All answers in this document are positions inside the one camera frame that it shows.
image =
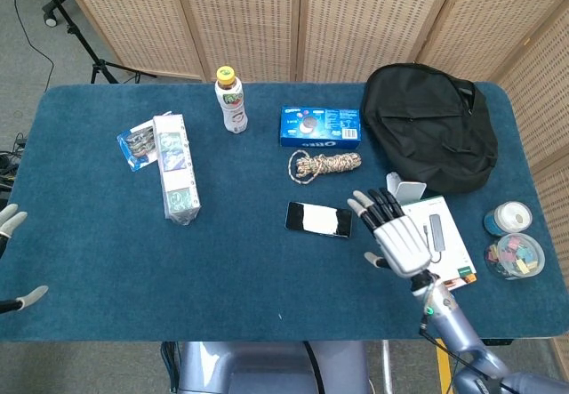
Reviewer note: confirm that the white USB hub box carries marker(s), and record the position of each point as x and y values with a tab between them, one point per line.
449	238

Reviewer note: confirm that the black backpack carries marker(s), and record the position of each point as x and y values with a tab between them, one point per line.
427	127

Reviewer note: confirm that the white folding phone stand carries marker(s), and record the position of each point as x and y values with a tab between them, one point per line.
409	189

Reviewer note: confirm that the blue white tape roll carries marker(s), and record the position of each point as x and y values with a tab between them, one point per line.
509	218

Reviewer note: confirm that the small blue snack packet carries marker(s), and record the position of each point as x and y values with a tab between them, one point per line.
133	147

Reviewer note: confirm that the black smartphone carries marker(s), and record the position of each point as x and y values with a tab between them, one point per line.
318	220

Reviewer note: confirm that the wicker folding screen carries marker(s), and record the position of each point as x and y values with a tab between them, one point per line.
355	16

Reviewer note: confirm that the silver-blue robot torso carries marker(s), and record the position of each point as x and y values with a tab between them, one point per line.
266	367

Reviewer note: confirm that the red orange flat box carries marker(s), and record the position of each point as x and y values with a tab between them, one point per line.
462	283

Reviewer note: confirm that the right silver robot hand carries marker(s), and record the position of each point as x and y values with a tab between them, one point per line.
400	243

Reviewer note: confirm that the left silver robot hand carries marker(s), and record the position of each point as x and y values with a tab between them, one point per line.
13	220

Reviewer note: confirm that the blue Oreo cookie box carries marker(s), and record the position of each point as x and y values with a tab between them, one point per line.
320	127

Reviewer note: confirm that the blue table cloth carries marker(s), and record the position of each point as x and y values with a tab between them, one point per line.
244	269

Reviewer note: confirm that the metal table leg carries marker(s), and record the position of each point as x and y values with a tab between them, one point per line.
387	367

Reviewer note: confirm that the white drink bottle yellow cap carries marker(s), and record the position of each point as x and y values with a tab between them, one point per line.
232	105

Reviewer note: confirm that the long wrapped tissue pack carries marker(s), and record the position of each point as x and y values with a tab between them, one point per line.
175	167

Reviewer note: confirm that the clear jar colourful clips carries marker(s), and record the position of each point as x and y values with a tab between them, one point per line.
515	256

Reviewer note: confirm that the black tripod stand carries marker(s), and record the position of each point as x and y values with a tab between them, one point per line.
95	62

